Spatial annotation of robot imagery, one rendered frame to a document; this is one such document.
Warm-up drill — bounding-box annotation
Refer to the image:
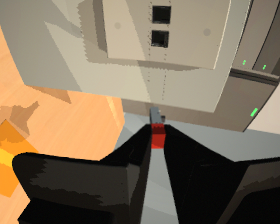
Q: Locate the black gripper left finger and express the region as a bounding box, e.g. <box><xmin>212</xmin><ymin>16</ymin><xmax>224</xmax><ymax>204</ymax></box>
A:
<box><xmin>11</xmin><ymin>124</ymin><xmax>152</xmax><ymax>224</ymax></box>

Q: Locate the orange square marking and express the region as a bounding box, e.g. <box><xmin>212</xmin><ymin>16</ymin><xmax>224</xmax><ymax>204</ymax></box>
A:
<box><xmin>0</xmin><ymin>120</ymin><xmax>38</xmax><ymax>197</ymax></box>

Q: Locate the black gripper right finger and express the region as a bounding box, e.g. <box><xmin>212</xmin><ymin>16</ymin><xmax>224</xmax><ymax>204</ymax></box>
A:
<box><xmin>164</xmin><ymin>125</ymin><xmax>280</xmax><ymax>224</ymax></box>

